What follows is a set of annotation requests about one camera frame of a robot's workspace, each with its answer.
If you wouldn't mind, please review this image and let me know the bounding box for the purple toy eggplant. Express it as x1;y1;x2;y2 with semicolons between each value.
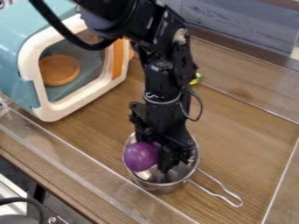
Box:
124;142;159;172

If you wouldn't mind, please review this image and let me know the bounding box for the black cable bottom left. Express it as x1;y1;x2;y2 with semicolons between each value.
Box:
0;197;46;224

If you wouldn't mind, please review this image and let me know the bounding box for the teal toy microwave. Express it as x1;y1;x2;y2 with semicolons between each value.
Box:
0;0;134;122

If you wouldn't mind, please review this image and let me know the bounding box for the yellow toy banana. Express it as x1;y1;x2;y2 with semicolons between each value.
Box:
190;72;202;85

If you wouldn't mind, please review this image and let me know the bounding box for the silver pot with wire handle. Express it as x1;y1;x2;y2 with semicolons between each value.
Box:
123;132;245;208

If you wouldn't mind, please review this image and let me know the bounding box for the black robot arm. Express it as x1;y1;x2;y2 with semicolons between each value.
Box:
30;0;199;173

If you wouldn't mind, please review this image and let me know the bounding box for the orange microwave turntable plate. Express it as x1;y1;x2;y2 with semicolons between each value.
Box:
39;54;80;87

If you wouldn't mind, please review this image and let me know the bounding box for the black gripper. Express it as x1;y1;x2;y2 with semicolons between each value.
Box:
130;95;195;174

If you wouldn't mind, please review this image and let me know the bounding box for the clear acrylic table barrier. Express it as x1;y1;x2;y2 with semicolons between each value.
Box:
0;100;199;224

